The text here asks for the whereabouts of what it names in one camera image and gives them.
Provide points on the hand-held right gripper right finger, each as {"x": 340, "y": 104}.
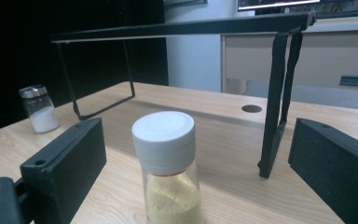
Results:
{"x": 335, "y": 171}

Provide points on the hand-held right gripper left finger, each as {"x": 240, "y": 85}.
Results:
{"x": 62, "y": 168}

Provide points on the glass shaker with silver lid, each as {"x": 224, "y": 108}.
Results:
{"x": 43, "y": 119}

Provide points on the white-capped yellow seasoning bottle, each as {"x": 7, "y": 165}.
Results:
{"x": 164, "y": 140}

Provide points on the black metal rack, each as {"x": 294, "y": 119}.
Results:
{"x": 199, "y": 26}

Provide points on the dark grey bar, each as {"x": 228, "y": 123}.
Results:
{"x": 357, "y": 81}

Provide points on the black curtain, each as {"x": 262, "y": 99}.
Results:
{"x": 12, "y": 46}

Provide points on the white panel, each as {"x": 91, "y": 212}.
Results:
{"x": 194, "y": 62}

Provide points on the monitor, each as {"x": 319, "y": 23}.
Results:
{"x": 276, "y": 3}

